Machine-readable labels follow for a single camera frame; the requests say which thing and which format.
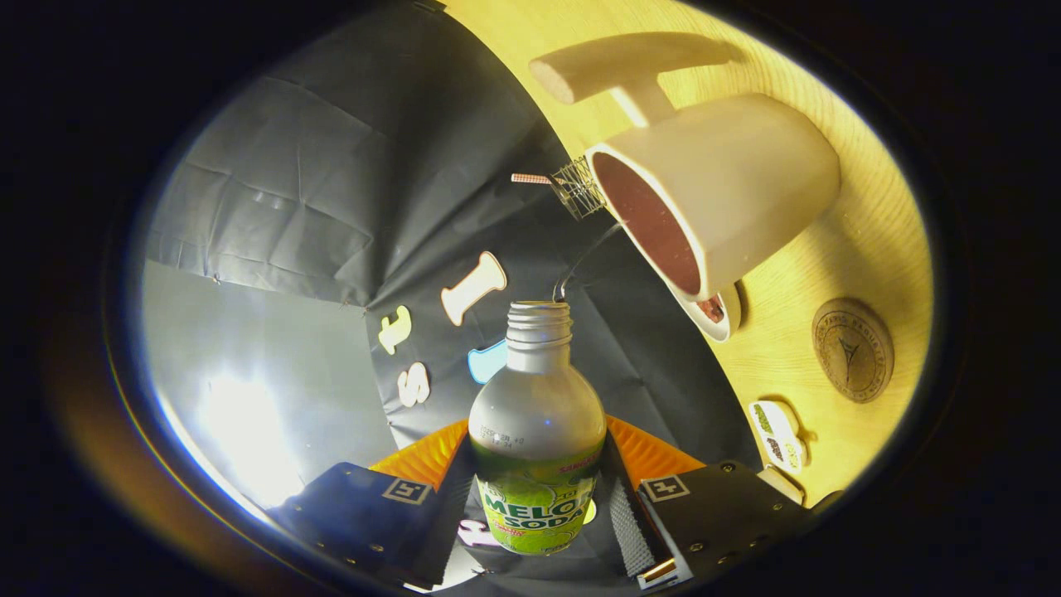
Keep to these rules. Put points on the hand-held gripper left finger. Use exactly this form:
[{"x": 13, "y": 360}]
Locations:
[{"x": 448, "y": 531}]

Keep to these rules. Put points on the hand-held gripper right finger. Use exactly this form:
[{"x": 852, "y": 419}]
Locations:
[{"x": 634, "y": 531}]

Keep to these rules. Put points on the silver green label juice bottle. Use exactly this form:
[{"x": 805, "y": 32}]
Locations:
[{"x": 537, "y": 398}]

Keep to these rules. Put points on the thin poured juice stream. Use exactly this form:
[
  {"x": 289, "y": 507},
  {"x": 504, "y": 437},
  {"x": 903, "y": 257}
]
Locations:
[{"x": 583, "y": 255}]

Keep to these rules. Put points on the round wooden coaster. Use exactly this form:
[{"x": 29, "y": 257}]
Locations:
[{"x": 854, "y": 352}]

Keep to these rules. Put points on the pile of red beans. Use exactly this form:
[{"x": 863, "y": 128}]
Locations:
[{"x": 775, "y": 448}]

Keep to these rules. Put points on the pile of green beans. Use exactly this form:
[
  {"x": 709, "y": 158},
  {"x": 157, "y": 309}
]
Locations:
[{"x": 762, "y": 419}]

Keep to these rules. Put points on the pile of pale soybeans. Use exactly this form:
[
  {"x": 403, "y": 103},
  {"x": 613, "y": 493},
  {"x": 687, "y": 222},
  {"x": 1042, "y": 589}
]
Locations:
[{"x": 793, "y": 453}]

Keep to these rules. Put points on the white divided dish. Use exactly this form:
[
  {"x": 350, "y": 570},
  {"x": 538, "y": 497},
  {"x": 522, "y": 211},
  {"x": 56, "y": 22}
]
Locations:
[{"x": 783, "y": 424}]

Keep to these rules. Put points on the white oval plate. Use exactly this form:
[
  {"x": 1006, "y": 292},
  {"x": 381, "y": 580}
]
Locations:
[{"x": 729, "y": 319}]

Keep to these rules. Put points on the brown meat piece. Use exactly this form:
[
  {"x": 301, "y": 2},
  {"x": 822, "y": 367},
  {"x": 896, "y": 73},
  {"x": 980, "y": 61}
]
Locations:
[{"x": 711, "y": 308}]

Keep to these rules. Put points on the wooden table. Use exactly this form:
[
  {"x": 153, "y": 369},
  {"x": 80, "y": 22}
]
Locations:
[{"x": 829, "y": 249}]

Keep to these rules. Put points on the pink striped straw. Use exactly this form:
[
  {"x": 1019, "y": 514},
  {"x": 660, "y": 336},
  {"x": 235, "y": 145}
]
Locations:
[{"x": 530, "y": 178}]

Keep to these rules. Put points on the black backdrop cloth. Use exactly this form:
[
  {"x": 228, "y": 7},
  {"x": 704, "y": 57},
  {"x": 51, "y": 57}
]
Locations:
[{"x": 331, "y": 166}]

